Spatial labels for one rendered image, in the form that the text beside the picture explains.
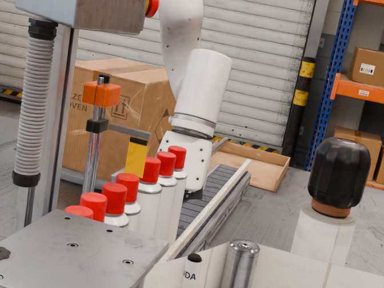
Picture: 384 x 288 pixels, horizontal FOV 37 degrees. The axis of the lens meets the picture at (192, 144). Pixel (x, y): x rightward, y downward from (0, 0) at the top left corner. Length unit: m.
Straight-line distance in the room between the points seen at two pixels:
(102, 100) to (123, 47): 4.61
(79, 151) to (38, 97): 0.80
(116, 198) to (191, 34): 0.48
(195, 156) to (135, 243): 0.60
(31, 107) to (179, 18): 0.44
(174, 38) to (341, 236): 0.51
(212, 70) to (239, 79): 4.17
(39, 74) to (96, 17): 0.10
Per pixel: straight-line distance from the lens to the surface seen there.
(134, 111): 1.43
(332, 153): 0.86
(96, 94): 0.86
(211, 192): 1.46
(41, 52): 0.72
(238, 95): 5.27
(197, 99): 1.07
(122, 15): 0.71
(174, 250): 1.03
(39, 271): 0.43
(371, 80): 4.60
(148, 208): 0.92
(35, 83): 0.73
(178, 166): 1.00
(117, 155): 1.47
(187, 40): 1.17
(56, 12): 0.71
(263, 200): 1.64
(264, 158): 2.02
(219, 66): 1.09
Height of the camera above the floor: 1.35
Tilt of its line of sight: 14 degrees down
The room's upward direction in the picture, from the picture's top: 11 degrees clockwise
